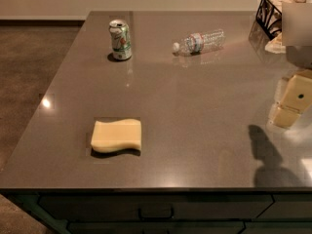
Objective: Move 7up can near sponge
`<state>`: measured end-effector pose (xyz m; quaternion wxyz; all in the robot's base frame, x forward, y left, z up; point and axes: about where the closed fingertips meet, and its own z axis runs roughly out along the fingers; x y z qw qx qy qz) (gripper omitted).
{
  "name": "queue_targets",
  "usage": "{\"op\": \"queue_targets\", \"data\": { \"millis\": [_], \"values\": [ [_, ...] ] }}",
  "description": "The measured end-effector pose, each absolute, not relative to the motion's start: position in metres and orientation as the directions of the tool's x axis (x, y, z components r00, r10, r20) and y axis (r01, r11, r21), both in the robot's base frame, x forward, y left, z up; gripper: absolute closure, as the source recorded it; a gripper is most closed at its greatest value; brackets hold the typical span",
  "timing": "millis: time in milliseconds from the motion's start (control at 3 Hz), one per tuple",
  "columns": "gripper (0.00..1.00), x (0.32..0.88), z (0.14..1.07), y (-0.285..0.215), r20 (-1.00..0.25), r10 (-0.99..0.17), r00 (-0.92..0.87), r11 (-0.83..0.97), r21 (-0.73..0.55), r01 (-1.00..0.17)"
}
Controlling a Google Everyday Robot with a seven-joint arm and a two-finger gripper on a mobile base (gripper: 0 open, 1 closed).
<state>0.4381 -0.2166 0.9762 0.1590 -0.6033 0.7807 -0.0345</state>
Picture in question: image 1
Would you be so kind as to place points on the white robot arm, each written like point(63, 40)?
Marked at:
point(297, 35)

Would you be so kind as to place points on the dark cabinet drawer with handle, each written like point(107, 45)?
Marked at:
point(154, 207)

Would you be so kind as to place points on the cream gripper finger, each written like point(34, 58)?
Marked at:
point(293, 96)

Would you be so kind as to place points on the dark right cabinet drawer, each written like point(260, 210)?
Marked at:
point(293, 207)

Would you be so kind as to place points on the green 7up soda can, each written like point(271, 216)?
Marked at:
point(120, 39)

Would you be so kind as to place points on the clear plastic water bottle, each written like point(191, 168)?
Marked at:
point(199, 43)

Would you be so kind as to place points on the black wire napkin basket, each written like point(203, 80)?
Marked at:
point(269, 16)

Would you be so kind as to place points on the yellow sponge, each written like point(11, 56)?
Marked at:
point(113, 136)

